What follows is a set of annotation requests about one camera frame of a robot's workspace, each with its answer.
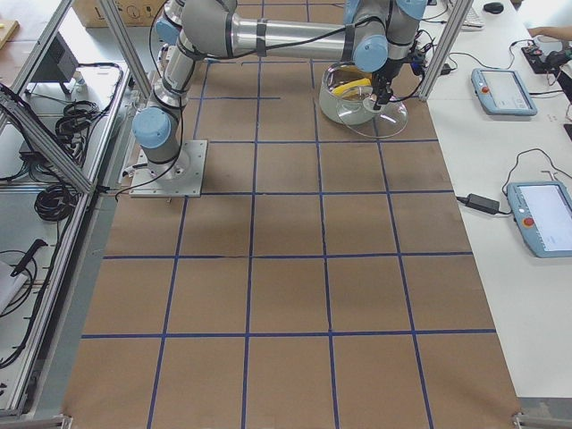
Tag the yellow corn cob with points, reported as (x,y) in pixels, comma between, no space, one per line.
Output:
(341,89)

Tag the teach pendant near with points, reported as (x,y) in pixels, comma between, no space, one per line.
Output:
(542,212)

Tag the person hand at desk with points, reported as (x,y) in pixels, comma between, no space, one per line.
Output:
(561,32)

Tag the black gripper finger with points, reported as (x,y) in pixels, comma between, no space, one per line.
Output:
(387,94)
(379,99)

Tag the brown paper table mat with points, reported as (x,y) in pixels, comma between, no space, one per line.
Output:
(322,280)

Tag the teach pendant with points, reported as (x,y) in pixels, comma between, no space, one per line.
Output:
(542,212)
(502,92)

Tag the glass pot lid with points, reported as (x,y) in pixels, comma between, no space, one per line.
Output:
(355,109)

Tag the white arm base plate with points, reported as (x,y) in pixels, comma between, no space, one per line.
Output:
(183,180)

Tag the black computer mouse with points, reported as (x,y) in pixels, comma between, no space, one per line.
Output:
(493,7)

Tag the black power adapter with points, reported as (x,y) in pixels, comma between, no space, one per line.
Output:
(483,204)

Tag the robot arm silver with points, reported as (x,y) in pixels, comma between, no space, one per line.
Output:
(376,37)

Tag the pale green cooking pot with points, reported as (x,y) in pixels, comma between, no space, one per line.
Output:
(335,75)

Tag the aluminium frame post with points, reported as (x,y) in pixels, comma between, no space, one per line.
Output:
(447,39)

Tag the teach pendant far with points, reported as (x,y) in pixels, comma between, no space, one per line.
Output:
(502,92)

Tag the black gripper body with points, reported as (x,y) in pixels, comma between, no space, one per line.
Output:
(389,71)

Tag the cardboard box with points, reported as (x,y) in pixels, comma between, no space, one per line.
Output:
(134,13)

